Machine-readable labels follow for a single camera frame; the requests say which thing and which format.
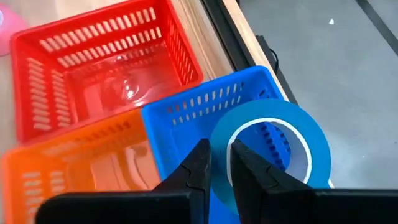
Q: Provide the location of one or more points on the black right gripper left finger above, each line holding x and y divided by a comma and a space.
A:
186, 199

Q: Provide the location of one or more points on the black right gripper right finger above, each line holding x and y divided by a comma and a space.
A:
267, 199

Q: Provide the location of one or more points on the blue tape roll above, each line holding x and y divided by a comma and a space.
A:
317, 149

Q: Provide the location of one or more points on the pink tape roll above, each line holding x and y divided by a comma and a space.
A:
11, 28

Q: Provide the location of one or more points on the blue plastic basket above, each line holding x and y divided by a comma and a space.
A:
174, 124

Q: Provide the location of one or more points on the orange plastic basket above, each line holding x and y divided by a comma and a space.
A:
93, 149

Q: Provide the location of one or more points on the red plastic basket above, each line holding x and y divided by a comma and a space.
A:
102, 84

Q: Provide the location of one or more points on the white floor scrap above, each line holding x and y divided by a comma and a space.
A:
331, 21

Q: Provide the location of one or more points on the black table edge bracket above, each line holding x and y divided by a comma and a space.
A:
280, 84

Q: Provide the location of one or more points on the black aluminium rig frame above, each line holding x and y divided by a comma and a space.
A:
224, 31

